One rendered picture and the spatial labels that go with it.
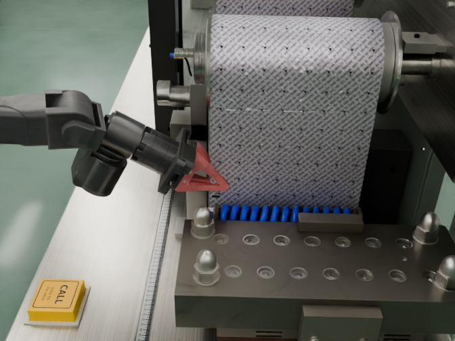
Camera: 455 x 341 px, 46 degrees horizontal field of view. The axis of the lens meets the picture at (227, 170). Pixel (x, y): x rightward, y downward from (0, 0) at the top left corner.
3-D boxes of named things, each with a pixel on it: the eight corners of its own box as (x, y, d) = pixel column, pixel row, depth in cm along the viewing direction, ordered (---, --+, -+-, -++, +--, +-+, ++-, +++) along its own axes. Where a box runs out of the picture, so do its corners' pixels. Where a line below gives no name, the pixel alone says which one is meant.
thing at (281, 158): (210, 211, 86) (210, 107, 76) (355, 215, 86) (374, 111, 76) (210, 213, 86) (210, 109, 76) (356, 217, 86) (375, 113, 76)
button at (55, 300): (42, 288, 87) (40, 277, 86) (86, 289, 87) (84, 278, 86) (28, 321, 81) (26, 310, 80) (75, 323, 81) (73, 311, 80)
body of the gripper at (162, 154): (168, 198, 78) (122, 176, 77) (175, 162, 87) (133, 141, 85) (189, 166, 75) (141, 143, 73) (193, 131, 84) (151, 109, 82)
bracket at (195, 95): (175, 222, 103) (168, 71, 86) (208, 222, 102) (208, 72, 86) (172, 238, 98) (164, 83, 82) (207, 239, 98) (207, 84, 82)
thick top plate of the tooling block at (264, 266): (185, 248, 85) (184, 218, 82) (436, 255, 85) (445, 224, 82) (175, 327, 72) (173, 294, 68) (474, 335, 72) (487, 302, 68)
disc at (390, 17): (364, 82, 89) (382, -6, 80) (367, 82, 89) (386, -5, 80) (383, 133, 77) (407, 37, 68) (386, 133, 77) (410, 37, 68)
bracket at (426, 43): (394, 41, 79) (397, 28, 78) (433, 42, 79) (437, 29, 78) (403, 53, 75) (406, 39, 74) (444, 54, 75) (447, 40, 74)
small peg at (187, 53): (175, 49, 77) (174, 46, 76) (194, 50, 77) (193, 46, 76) (175, 59, 77) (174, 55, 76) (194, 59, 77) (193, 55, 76)
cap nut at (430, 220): (409, 229, 81) (416, 205, 79) (433, 229, 81) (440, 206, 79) (416, 245, 78) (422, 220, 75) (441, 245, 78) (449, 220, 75)
